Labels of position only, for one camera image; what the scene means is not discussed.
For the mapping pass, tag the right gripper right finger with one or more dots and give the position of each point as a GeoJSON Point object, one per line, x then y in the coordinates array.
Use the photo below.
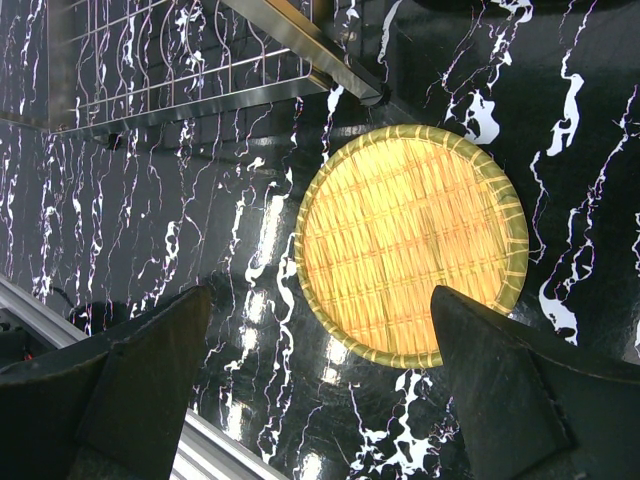
{"type": "Point", "coordinates": [506, 416]}

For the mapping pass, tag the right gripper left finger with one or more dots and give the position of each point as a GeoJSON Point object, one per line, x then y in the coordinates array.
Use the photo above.
{"type": "Point", "coordinates": [136, 413]}

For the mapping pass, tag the round green-rim bamboo plate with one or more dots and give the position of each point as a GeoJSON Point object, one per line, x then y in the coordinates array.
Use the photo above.
{"type": "Point", "coordinates": [392, 215]}

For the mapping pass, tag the stainless steel dish rack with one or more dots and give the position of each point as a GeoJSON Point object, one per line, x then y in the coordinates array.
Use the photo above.
{"type": "Point", "coordinates": [114, 66]}

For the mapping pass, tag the aluminium mounting rail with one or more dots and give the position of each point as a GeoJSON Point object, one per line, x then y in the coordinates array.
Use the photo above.
{"type": "Point", "coordinates": [49, 370]}

